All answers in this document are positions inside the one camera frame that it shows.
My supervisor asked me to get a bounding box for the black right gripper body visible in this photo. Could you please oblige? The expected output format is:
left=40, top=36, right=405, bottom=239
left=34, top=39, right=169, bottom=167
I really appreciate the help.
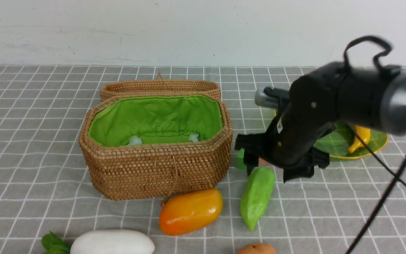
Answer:
left=235, top=76, right=336, bottom=182

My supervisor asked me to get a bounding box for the green toy pepper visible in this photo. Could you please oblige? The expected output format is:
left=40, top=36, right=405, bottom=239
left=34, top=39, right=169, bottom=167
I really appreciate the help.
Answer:
left=240, top=166, right=275, bottom=232

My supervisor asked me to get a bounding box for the brown toy potato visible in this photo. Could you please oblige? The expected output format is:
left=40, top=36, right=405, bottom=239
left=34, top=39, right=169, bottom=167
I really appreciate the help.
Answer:
left=236, top=242, right=278, bottom=254

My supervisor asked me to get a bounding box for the orange yellow toy mango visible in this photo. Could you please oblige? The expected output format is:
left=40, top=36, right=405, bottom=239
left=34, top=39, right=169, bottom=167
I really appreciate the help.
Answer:
left=159, top=188, right=224, bottom=235

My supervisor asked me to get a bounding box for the white radish with leaves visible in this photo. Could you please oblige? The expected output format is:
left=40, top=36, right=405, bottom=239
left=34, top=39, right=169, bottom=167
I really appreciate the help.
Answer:
left=41, top=229, right=156, bottom=254

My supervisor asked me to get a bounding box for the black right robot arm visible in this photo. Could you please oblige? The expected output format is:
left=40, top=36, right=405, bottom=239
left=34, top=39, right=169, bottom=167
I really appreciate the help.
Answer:
left=235, top=62, right=406, bottom=181

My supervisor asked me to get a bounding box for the green glass leaf plate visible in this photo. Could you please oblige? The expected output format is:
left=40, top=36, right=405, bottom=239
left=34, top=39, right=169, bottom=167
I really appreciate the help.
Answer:
left=314, top=122, right=389, bottom=161

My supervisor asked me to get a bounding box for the yellow toy banana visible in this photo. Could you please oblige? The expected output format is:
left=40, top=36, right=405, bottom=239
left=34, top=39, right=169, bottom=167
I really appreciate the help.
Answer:
left=347, top=125, right=371, bottom=154

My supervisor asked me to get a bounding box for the orange foam cube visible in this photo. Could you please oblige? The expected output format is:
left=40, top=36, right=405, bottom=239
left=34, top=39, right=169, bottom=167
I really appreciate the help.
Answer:
left=258, top=158, right=271, bottom=166

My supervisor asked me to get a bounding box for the green foam cube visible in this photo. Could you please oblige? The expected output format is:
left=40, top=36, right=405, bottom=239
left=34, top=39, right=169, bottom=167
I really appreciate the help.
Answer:
left=235, top=149, right=247, bottom=171

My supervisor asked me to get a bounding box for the woven wicker basket lid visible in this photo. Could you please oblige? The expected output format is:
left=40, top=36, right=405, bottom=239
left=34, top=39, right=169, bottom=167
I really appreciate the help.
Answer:
left=99, top=72, right=221, bottom=101

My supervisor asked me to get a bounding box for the woven wicker basket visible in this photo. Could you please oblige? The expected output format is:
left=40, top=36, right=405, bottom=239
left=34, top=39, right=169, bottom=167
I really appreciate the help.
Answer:
left=79, top=91, right=233, bottom=200

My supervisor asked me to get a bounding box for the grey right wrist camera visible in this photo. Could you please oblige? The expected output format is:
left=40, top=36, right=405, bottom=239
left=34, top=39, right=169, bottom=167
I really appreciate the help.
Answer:
left=254, top=87, right=290, bottom=110

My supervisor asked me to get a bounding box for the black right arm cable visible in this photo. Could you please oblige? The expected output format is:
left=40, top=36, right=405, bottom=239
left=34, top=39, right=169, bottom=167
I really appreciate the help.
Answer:
left=342, top=35, right=406, bottom=254

